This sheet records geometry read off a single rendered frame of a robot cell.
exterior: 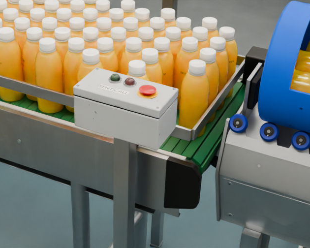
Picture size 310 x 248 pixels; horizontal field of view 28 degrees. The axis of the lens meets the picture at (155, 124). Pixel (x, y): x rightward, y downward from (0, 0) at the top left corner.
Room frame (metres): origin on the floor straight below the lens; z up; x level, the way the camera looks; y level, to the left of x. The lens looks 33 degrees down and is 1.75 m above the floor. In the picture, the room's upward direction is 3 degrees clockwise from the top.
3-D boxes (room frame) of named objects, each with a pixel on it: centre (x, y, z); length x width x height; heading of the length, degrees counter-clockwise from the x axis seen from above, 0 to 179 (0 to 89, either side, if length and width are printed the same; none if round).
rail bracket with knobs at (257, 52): (1.51, -0.28, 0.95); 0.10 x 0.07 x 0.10; 157
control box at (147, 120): (1.12, 0.06, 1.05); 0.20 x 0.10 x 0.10; 67
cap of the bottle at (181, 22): (1.51, -0.06, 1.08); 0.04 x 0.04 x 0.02
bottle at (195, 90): (1.27, -0.09, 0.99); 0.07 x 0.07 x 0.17
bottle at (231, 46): (1.46, -0.17, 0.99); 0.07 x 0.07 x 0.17
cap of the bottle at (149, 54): (1.32, 0.02, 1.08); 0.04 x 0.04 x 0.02
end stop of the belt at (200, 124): (1.34, -0.17, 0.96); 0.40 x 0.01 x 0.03; 157
